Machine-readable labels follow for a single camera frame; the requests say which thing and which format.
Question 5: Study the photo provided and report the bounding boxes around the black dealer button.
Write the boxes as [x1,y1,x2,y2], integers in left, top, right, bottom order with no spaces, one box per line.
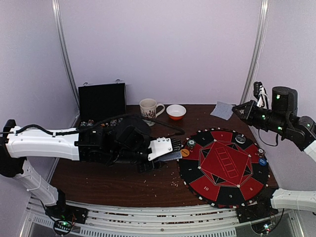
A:
[235,134,246,144]

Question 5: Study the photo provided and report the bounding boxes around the stack of poker chips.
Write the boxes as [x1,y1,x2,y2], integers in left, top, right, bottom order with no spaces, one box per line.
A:
[187,139,196,150]
[257,148,265,157]

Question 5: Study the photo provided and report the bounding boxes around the blue small blind button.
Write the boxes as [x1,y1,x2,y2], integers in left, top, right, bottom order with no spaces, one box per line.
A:
[258,158,267,166]

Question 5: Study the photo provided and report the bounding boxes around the deck of playing cards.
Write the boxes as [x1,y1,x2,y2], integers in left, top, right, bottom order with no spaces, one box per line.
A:
[158,151,182,162]

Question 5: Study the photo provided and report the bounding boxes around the orange big blind button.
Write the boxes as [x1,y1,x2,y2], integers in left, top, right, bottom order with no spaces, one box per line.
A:
[180,149,191,158]

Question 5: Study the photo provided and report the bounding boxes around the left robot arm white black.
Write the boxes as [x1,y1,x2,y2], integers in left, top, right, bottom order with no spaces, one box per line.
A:
[0,114,185,224]

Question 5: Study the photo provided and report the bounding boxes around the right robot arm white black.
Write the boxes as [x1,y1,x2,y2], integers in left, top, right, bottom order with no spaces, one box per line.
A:
[232,82,316,218]

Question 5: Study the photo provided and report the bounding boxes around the white floral ceramic mug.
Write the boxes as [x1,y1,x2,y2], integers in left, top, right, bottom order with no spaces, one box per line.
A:
[139,98,165,119]

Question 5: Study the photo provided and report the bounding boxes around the black poker chip case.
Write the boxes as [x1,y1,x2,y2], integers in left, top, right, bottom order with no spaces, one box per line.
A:
[79,83,126,122]

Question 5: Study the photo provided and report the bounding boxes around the red black poker mat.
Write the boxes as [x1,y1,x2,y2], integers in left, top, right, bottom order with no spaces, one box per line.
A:
[178,127,270,208]

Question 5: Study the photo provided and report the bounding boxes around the orange white ceramic bowl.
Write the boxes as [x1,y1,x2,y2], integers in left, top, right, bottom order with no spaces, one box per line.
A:
[166,104,187,120]

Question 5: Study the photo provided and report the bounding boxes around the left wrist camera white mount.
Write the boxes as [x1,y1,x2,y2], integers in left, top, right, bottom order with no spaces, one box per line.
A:
[148,137,173,161]

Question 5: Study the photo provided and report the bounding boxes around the aluminium front rail base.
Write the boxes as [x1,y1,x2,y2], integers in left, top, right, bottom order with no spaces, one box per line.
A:
[21,194,306,237]

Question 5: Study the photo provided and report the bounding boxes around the right aluminium frame post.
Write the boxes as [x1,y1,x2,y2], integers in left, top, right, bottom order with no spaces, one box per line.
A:
[240,0,270,104]

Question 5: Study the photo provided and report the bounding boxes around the aluminium frame post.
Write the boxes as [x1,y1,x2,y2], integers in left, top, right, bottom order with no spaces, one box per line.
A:
[240,0,270,104]
[51,0,79,110]

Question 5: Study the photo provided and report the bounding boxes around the left aluminium frame post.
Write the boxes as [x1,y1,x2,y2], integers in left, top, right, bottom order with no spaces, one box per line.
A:
[51,0,79,110]

